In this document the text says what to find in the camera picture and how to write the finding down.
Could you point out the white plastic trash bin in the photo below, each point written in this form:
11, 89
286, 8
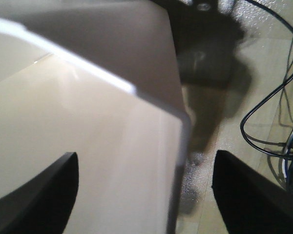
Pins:
99, 78

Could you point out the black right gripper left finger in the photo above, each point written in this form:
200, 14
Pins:
44, 204

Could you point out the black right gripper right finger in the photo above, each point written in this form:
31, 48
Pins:
248, 202

